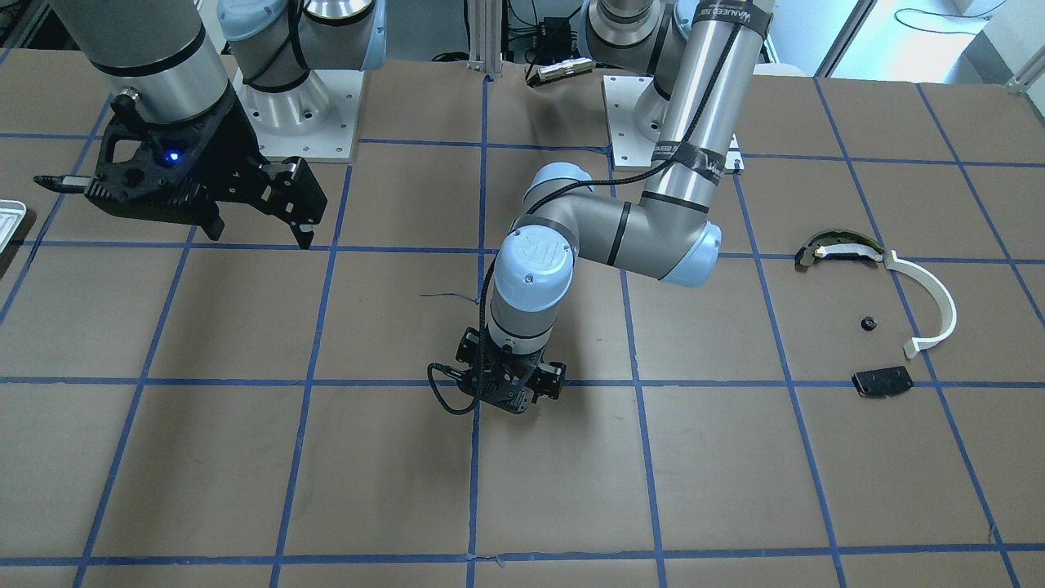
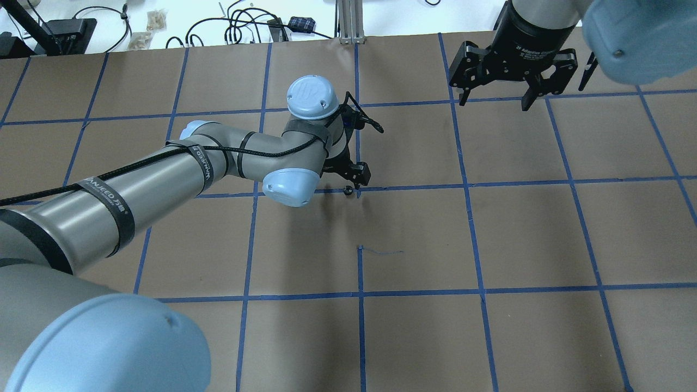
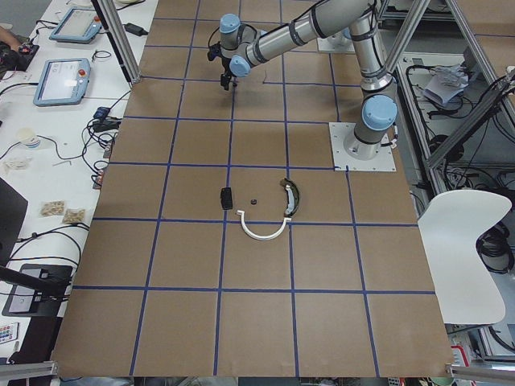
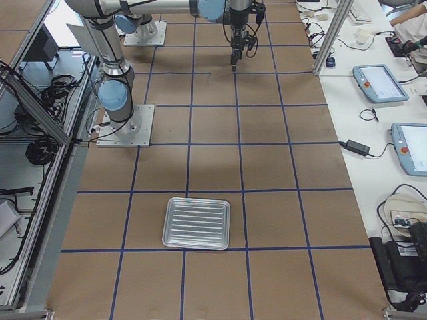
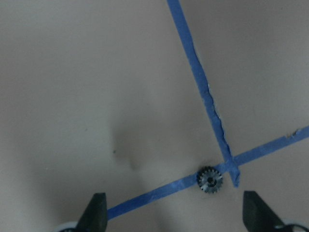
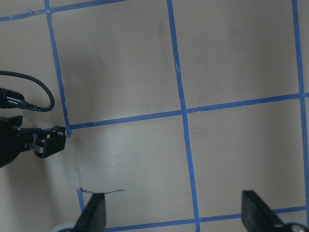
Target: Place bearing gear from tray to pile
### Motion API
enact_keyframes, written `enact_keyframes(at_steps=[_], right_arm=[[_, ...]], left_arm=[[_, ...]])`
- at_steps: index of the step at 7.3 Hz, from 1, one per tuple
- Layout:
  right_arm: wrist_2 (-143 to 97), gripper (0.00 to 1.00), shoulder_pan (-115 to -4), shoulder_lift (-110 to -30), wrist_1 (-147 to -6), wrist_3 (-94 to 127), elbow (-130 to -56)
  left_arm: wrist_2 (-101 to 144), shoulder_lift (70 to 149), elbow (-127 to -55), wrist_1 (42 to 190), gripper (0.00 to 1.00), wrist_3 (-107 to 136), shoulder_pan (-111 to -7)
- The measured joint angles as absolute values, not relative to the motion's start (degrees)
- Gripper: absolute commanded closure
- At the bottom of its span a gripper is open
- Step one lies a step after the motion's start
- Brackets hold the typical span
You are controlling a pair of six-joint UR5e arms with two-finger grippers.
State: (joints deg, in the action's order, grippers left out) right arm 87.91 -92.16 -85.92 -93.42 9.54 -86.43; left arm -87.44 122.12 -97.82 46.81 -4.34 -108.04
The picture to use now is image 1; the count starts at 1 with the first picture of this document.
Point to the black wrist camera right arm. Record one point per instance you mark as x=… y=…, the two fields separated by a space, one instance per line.
x=151 y=171

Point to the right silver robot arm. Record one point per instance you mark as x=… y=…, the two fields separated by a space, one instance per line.
x=162 y=48

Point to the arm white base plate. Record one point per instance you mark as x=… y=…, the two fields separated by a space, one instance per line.
x=634 y=112
x=316 y=121

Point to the black rectangular plastic part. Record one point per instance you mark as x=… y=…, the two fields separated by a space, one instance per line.
x=882 y=382

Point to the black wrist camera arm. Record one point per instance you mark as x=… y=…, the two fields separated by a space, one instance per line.
x=151 y=171
x=468 y=349

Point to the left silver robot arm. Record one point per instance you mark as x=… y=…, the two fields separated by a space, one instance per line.
x=700 y=56

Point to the curved metal brake shoe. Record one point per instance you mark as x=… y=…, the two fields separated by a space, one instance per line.
x=838 y=244

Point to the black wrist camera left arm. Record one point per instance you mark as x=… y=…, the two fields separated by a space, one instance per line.
x=468 y=349

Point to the grey power strip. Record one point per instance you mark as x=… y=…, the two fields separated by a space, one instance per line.
x=573 y=67

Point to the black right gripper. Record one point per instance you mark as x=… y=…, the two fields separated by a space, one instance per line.
x=226 y=149

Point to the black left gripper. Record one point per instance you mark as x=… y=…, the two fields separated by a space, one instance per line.
x=550 y=380

